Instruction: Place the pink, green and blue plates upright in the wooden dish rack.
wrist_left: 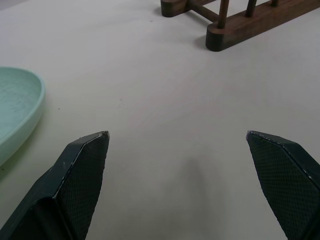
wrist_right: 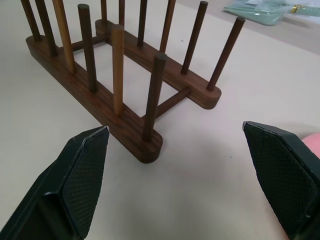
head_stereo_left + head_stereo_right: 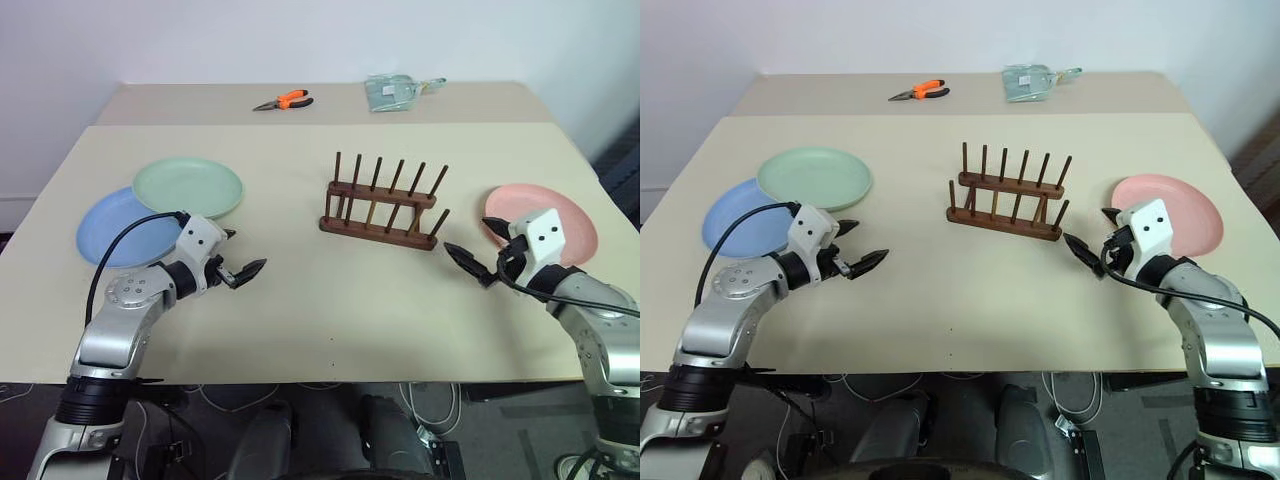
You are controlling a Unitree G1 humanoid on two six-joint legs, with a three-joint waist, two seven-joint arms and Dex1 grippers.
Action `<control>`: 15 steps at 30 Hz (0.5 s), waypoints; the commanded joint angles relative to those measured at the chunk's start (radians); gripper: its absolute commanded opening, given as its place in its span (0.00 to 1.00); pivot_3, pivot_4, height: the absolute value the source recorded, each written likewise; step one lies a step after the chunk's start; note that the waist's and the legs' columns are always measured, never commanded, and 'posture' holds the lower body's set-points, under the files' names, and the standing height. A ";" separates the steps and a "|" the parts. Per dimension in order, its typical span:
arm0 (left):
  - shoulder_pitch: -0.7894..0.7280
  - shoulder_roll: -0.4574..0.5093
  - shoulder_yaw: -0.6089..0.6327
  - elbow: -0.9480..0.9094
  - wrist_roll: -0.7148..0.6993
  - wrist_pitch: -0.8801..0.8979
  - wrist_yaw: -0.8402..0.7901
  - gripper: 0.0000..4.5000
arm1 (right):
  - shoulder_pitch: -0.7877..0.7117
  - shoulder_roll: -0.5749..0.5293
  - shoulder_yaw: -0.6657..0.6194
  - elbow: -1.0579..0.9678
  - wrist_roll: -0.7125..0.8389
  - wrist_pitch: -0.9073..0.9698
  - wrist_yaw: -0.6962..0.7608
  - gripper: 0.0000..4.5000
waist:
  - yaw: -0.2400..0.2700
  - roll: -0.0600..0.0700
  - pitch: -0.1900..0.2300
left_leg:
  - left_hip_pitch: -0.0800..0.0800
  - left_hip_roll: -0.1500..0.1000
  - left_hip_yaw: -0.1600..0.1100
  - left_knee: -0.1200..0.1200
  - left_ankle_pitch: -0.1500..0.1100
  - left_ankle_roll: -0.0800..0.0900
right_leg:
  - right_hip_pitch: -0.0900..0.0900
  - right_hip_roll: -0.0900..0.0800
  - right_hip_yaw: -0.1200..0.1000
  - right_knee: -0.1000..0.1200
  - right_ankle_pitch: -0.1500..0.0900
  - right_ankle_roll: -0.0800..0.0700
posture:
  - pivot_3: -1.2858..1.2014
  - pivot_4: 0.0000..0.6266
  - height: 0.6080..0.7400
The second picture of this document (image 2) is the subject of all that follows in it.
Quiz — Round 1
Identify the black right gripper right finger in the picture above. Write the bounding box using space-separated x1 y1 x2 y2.
242 121 320 240

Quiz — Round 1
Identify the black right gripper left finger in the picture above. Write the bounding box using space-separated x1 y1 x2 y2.
0 125 111 240

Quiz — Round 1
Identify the mint green packaged item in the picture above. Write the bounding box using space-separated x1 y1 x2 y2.
222 0 320 27

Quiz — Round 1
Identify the pink object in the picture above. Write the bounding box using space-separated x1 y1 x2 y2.
301 132 320 159

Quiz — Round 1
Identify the wooden peg dish rack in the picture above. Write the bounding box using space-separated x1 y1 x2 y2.
20 0 223 165

